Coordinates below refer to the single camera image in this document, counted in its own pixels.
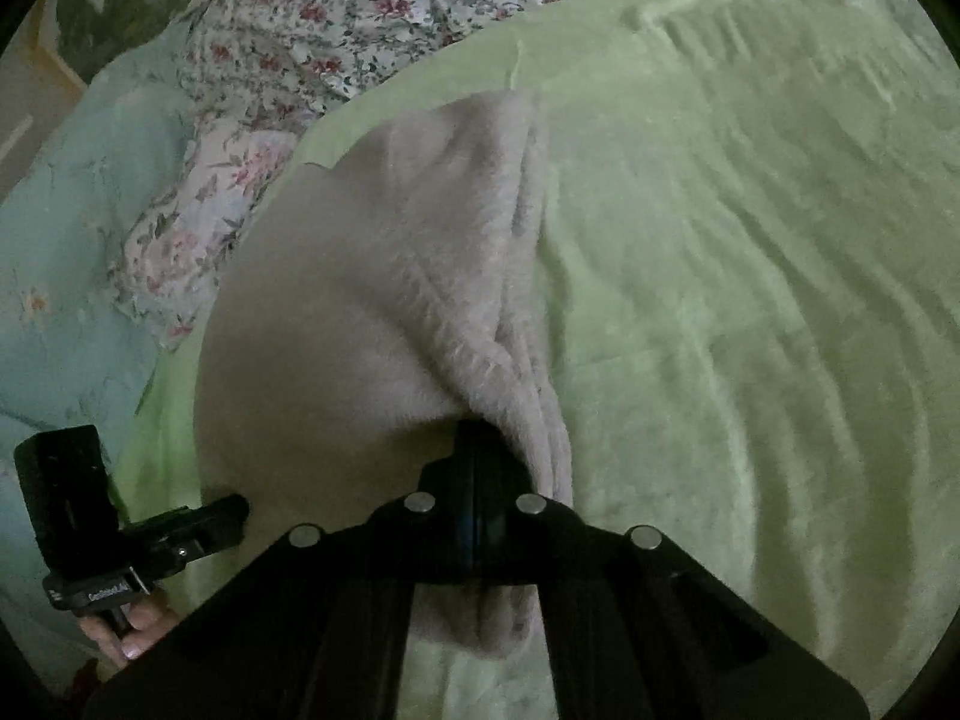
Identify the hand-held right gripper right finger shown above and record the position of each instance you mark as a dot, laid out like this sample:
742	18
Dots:
487	529

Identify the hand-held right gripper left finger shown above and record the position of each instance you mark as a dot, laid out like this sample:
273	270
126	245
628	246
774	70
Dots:
466	529

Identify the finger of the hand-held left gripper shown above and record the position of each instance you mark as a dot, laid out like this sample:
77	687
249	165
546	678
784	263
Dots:
202	529

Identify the beige knitted sweater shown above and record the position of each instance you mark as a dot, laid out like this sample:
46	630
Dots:
337	300

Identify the person's left hand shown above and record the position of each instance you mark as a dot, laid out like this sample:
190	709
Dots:
146	626

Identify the teal floral pillow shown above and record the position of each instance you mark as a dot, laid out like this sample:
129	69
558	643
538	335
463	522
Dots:
67	240

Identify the pale floral pillow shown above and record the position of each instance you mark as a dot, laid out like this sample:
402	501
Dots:
210	187

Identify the light green bed sheet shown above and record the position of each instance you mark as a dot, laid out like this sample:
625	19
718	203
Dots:
750	240

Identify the beige wooden headboard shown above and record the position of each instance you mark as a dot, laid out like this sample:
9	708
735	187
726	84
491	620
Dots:
37	105

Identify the red floral quilt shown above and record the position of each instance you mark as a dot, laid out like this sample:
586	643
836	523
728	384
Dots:
375	7

